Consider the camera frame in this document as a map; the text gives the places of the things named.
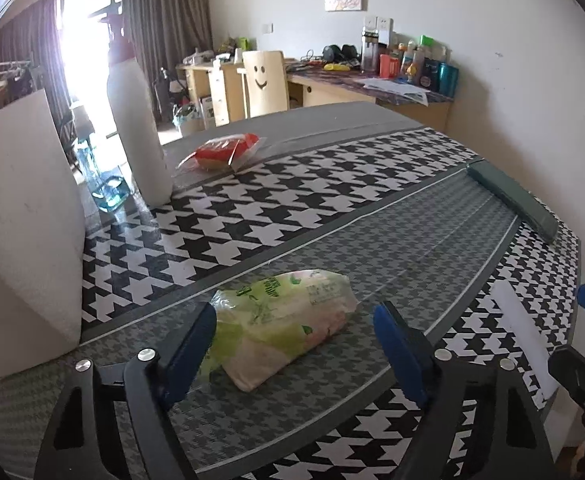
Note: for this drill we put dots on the houndstooth tablecloth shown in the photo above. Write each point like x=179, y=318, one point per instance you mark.
x=322, y=200

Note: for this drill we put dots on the wooden desk patterned top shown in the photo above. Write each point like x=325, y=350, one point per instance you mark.
x=332, y=92

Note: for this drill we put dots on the dark jar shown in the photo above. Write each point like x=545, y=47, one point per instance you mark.
x=432, y=75

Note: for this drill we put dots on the yellow item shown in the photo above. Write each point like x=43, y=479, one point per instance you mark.
x=337, y=66

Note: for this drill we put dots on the white foam strip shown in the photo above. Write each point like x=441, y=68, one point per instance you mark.
x=522, y=330

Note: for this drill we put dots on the dark thermos bottle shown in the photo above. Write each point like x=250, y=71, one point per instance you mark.
x=372, y=52

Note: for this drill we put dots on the green sandwich packet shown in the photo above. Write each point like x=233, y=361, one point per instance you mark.
x=277, y=325

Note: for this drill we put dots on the wooden desk with drawers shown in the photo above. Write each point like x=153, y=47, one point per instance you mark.
x=222, y=95

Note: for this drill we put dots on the white bottle red pump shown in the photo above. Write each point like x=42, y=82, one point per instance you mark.
x=137, y=125

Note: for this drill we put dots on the black headphones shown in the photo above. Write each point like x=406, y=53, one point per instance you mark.
x=342, y=53

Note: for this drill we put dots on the white foam box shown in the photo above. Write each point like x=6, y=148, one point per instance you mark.
x=22, y=235

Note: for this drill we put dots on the dark green rectangular block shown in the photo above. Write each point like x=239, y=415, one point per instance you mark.
x=514, y=197

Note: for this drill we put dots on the glass balcony door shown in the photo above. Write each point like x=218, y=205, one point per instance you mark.
x=87, y=35

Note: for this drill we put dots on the wooden chair smiley face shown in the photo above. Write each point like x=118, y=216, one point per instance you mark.
x=265, y=95

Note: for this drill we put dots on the clear bottle blue liquid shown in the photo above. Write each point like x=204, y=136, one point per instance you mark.
x=110, y=195

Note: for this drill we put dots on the red cup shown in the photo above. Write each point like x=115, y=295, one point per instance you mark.
x=389, y=66

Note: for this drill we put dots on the orange label bottle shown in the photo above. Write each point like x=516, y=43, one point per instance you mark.
x=410, y=65

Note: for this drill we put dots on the printed papers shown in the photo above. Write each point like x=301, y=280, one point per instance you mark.
x=397, y=91

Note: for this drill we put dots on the trash bin white liner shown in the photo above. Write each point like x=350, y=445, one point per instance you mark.
x=190, y=120

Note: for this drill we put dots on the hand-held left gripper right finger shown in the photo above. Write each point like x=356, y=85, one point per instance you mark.
x=397, y=345

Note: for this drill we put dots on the black stand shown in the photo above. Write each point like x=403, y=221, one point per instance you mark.
x=165, y=90

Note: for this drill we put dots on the brown curtain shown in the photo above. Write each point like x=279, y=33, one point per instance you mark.
x=167, y=20
x=27, y=35

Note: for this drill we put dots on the white cardboard box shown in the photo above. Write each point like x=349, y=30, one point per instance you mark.
x=207, y=110

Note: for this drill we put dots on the white wall socket pair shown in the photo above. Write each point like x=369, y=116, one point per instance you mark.
x=380, y=22

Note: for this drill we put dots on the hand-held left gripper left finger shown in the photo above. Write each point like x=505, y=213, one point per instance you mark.
x=192, y=350

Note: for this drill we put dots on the red snack packet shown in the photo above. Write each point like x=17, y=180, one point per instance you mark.
x=217, y=152

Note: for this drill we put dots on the small metal bunk bed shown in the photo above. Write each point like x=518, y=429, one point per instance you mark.
x=2, y=80

